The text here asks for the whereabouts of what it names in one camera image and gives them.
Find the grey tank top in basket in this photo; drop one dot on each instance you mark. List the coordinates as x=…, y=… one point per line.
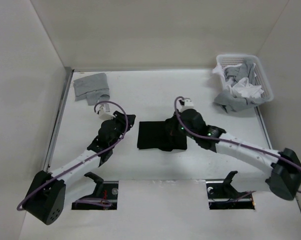
x=236, y=104

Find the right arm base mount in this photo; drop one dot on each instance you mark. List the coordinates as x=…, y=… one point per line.
x=223, y=196

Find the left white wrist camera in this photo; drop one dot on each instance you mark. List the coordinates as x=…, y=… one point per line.
x=103, y=112

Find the folded grey tank top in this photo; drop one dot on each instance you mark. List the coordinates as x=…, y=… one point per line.
x=93, y=89

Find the white tank top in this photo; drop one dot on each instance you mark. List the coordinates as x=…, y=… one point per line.
x=239, y=80

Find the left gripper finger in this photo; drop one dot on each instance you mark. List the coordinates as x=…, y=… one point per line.
x=129, y=121
x=119, y=117

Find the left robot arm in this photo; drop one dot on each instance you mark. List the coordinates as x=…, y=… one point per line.
x=49, y=192

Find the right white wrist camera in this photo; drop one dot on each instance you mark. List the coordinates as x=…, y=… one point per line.
x=186, y=104

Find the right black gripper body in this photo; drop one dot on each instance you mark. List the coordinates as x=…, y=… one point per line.
x=176, y=129

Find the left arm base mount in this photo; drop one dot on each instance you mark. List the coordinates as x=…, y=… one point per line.
x=102, y=195

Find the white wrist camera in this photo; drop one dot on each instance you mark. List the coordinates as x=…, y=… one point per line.
x=186, y=104
x=103, y=112

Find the black tank top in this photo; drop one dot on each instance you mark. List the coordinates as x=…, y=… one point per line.
x=160, y=135

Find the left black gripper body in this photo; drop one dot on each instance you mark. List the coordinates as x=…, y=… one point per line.
x=120, y=127

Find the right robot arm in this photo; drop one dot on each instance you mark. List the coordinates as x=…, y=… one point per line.
x=281, y=169

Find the white plastic basket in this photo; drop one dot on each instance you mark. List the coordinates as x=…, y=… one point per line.
x=233, y=59

